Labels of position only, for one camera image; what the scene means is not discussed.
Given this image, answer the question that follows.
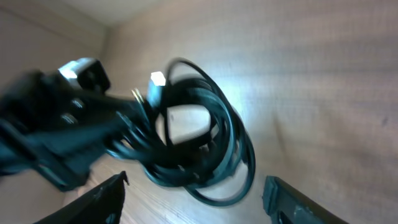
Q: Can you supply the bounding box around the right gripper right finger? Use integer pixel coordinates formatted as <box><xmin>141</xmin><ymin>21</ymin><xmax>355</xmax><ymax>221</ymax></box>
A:
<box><xmin>262</xmin><ymin>175</ymin><xmax>347</xmax><ymax>224</ymax></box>

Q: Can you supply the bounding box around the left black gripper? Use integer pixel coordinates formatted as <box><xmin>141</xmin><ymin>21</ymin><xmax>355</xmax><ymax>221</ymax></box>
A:
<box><xmin>1</xmin><ymin>70</ymin><xmax>142</xmax><ymax>192</ymax></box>

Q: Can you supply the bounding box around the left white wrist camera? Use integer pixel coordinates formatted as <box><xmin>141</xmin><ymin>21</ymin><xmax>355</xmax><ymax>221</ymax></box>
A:
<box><xmin>58</xmin><ymin>57</ymin><xmax>111</xmax><ymax>94</ymax></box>

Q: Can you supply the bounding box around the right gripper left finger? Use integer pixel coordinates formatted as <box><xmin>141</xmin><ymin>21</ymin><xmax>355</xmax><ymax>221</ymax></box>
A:
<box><xmin>35</xmin><ymin>171</ymin><xmax>128</xmax><ymax>224</ymax></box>

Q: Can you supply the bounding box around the black USB cable bundle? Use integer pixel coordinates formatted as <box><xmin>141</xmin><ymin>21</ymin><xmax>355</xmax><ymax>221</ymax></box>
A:
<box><xmin>105</xmin><ymin>57</ymin><xmax>257</xmax><ymax>207</ymax></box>

